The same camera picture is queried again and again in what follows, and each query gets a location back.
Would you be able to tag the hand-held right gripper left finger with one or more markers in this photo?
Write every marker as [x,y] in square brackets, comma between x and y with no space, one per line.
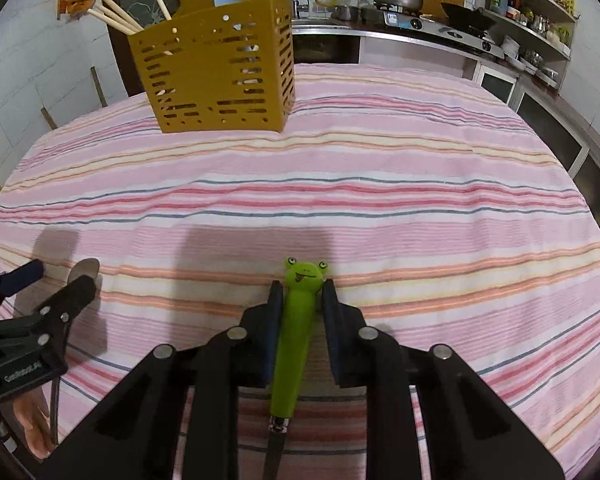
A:
[272,350]

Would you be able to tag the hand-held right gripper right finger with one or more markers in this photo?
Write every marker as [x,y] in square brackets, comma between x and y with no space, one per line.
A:
[332,350]

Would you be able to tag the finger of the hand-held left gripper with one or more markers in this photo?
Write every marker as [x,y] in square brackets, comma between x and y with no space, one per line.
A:
[77,292]
[20,277]

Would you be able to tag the metal spoon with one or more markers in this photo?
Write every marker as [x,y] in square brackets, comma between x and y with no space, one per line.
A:
[85,267]

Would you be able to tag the mustard perforated utensil holder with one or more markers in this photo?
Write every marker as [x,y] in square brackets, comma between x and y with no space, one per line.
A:
[215,75]

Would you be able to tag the person's left hand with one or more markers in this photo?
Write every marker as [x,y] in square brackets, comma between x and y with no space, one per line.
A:
[35,425]

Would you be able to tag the pink striped tablecloth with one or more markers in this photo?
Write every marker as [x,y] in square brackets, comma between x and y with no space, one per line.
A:
[355,200]

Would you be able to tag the dark side countertop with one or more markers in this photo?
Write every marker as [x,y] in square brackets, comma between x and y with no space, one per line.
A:
[555,130]

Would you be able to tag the steel sink counter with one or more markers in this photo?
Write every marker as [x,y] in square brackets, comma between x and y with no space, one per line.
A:
[330,35]

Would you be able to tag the gas stove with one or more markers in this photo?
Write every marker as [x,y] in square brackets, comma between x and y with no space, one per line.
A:
[430,27]

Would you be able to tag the small steel pot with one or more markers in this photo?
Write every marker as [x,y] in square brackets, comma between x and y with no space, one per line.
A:
[346,12]

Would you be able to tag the black frying pan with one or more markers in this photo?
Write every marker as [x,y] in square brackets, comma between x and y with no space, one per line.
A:
[467,17]

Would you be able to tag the wooden stick on wall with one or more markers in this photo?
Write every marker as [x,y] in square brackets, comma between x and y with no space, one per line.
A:
[49,119]
[99,87]

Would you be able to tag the wall shelf with kitchenware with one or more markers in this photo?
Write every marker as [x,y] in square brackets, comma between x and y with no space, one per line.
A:
[535,35]

